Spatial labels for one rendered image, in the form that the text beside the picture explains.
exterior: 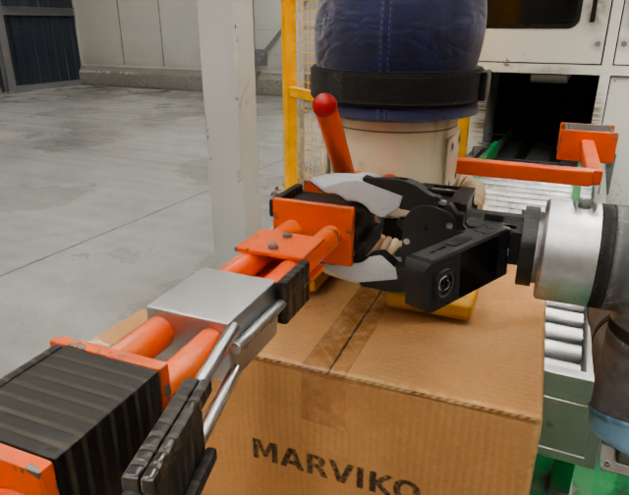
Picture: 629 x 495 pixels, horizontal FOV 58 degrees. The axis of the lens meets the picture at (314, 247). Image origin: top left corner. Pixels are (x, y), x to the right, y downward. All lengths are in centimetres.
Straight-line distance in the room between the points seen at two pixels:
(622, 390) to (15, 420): 46
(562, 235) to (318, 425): 31
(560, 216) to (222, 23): 178
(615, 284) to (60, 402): 40
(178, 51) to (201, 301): 1236
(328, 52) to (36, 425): 55
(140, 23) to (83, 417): 1309
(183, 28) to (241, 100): 1045
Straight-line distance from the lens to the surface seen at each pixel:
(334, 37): 71
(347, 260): 53
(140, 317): 157
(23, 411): 29
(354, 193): 53
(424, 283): 44
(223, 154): 222
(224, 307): 37
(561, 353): 149
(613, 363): 56
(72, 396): 29
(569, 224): 50
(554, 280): 50
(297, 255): 45
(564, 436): 135
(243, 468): 71
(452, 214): 51
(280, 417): 63
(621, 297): 51
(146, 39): 1322
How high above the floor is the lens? 126
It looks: 21 degrees down
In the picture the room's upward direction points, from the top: straight up
